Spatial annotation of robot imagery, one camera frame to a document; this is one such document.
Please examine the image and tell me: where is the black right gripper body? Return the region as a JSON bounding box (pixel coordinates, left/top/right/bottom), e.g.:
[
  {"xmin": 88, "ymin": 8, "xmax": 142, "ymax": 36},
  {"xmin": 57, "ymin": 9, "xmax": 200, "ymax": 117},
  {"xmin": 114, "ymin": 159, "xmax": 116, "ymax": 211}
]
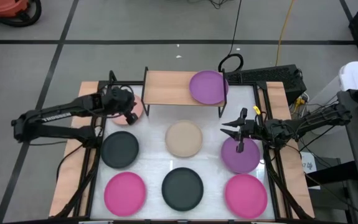
[{"xmin": 235, "ymin": 108, "xmax": 262, "ymax": 153}]

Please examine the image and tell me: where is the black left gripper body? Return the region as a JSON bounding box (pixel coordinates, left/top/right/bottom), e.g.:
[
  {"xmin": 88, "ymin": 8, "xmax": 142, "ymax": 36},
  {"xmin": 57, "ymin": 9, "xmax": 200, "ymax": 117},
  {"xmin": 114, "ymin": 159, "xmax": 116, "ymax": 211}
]
[{"xmin": 103, "ymin": 86, "xmax": 138, "ymax": 126}]

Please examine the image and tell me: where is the salmon plate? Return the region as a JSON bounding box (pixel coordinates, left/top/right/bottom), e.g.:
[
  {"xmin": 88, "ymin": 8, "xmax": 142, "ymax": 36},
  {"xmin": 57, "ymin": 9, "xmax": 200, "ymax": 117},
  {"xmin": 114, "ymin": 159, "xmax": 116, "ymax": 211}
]
[{"xmin": 110, "ymin": 95, "xmax": 144, "ymax": 126}]

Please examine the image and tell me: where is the purple plate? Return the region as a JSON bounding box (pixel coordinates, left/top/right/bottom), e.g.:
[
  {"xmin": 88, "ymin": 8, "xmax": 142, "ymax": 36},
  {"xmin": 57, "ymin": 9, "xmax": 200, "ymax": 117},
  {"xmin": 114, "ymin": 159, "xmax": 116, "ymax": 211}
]
[
  {"xmin": 189, "ymin": 70, "xmax": 229, "ymax": 106},
  {"xmin": 220, "ymin": 136, "xmax": 261, "ymax": 174}
]

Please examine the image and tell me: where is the beige plate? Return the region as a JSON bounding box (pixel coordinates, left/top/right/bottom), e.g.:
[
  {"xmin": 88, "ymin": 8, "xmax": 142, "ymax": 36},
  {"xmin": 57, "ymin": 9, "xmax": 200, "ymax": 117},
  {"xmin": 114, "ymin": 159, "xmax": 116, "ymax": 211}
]
[{"xmin": 165, "ymin": 119, "xmax": 204, "ymax": 158}]

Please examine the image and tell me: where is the dark grey plate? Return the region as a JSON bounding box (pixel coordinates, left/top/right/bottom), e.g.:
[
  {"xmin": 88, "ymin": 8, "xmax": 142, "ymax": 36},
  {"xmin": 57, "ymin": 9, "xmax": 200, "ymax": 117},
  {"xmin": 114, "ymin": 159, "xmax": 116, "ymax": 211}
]
[
  {"xmin": 161, "ymin": 167, "xmax": 204, "ymax": 212},
  {"xmin": 100, "ymin": 131, "xmax": 139, "ymax": 169}
]

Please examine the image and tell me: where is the pink plate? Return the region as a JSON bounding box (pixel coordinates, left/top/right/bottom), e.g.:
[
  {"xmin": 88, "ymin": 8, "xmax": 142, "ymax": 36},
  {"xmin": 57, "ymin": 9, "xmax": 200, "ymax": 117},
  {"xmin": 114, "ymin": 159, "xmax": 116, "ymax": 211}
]
[
  {"xmin": 103, "ymin": 171, "xmax": 147, "ymax": 217},
  {"xmin": 224, "ymin": 174, "xmax": 268, "ymax": 220}
]

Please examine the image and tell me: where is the wooden shelf with black legs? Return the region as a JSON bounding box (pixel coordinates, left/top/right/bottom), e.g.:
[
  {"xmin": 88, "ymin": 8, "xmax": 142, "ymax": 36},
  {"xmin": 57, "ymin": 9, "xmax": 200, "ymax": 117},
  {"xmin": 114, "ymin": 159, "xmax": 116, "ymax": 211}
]
[{"xmin": 141, "ymin": 66, "xmax": 228, "ymax": 119}]

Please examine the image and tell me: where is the yellow plug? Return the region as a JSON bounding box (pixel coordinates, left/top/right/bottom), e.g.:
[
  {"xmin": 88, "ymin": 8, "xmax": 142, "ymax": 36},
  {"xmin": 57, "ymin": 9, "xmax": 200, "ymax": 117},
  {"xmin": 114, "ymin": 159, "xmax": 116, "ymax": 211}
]
[{"xmin": 293, "ymin": 97, "xmax": 306, "ymax": 110}]

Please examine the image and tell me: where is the white paper label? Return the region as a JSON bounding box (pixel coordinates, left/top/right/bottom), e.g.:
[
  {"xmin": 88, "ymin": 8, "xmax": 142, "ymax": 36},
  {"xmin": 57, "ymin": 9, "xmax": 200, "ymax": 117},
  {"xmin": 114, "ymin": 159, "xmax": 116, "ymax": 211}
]
[{"xmin": 299, "ymin": 151, "xmax": 318, "ymax": 174}]

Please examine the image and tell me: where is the orange vacuum cleaner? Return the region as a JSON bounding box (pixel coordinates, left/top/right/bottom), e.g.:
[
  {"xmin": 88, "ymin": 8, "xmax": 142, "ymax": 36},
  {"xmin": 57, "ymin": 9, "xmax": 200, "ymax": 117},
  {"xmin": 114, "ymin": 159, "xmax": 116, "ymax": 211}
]
[{"xmin": 0, "ymin": 0, "xmax": 30, "ymax": 18}]

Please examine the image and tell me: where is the black table frame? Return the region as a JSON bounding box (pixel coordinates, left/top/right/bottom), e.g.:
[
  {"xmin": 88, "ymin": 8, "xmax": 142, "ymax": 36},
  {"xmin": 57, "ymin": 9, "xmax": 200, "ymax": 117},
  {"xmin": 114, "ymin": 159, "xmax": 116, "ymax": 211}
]
[{"xmin": 53, "ymin": 70, "xmax": 314, "ymax": 223}]

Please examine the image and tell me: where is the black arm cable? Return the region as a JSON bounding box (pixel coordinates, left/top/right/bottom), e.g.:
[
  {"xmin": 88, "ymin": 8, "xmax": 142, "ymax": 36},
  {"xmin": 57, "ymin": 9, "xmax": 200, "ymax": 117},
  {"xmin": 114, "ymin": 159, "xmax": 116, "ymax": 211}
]
[{"xmin": 55, "ymin": 144, "xmax": 83, "ymax": 184}]

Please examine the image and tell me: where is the black looped floor cable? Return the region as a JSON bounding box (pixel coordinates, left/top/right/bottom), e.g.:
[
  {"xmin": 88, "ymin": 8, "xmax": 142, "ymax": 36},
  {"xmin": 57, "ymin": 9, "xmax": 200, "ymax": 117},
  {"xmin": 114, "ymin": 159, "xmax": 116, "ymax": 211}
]
[{"xmin": 217, "ymin": 0, "xmax": 245, "ymax": 74}]

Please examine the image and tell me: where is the yellow floor cable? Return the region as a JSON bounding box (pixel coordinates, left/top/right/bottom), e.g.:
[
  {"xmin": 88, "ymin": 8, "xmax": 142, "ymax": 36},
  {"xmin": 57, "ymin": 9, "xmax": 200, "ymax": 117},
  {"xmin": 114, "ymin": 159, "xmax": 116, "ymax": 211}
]
[{"xmin": 275, "ymin": 0, "xmax": 296, "ymax": 67}]

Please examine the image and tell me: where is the black vacuum hose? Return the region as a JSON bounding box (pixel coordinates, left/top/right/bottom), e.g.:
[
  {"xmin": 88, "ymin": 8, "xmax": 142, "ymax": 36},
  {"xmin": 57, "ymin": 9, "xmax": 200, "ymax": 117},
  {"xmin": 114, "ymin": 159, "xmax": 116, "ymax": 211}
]
[{"xmin": 0, "ymin": 0, "xmax": 42, "ymax": 28}]

